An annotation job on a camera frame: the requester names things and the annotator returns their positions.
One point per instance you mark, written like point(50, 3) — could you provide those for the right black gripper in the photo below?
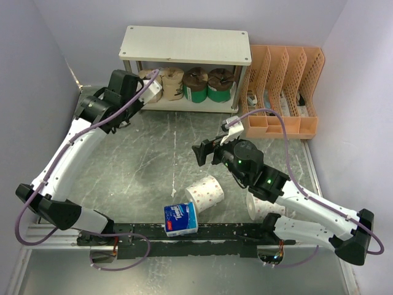
point(207, 147)

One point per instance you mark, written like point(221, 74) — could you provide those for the white dotted paper roll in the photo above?
point(258, 209)
point(205, 193)

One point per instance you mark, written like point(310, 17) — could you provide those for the green brown paper roll labelled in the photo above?
point(220, 83)

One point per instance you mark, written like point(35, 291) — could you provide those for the tan cartoon paper roll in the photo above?
point(172, 83)

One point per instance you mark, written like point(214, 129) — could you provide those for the blue Tempo tissue pack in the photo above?
point(180, 219)

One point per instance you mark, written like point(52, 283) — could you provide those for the tan barcode paper roll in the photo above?
point(146, 75)

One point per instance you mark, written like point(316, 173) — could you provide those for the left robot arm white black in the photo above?
point(96, 116)

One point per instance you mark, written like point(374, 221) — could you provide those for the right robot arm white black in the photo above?
point(346, 232)

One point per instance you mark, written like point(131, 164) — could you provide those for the beige two-tier shelf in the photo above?
point(189, 46)

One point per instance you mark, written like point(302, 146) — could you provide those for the orange plastic file organizer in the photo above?
point(281, 81)

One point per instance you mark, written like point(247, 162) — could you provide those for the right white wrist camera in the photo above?
point(232, 128)

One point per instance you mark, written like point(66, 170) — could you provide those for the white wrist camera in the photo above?
point(152, 94)
point(232, 128)

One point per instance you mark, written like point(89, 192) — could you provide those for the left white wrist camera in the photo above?
point(152, 94)

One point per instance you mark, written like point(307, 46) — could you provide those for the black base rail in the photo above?
point(238, 239)

